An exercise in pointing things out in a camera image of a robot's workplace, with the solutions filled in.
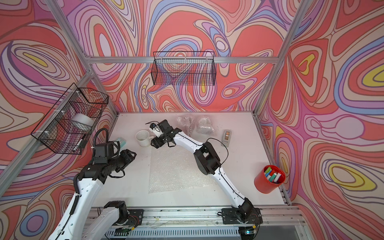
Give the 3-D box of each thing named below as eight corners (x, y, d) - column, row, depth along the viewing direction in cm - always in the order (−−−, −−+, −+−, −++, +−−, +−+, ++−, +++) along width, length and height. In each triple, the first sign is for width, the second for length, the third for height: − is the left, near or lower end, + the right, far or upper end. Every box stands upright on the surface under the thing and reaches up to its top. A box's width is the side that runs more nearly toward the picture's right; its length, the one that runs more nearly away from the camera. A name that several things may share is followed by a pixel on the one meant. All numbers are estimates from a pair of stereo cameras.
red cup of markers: (256, 193, 83) (266, 184, 72) (252, 175, 90) (260, 165, 79) (276, 193, 83) (289, 184, 72) (270, 175, 90) (281, 165, 79)
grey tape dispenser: (220, 145, 102) (221, 142, 98) (222, 132, 109) (223, 128, 106) (229, 147, 101) (230, 144, 98) (230, 134, 108) (232, 130, 105)
